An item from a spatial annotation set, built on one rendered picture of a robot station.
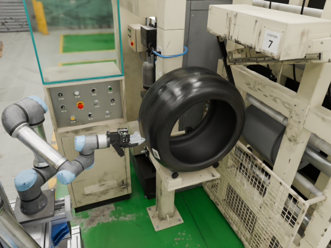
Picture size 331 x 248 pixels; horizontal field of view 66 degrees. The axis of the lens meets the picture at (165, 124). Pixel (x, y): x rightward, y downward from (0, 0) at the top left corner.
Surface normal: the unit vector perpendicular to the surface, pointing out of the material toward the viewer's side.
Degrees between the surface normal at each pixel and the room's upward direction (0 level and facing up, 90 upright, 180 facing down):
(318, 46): 90
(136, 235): 0
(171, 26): 90
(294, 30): 90
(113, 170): 90
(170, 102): 57
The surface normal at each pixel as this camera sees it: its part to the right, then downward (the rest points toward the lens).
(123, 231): 0.03, -0.86
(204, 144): -0.44, -0.66
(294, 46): 0.36, 0.49
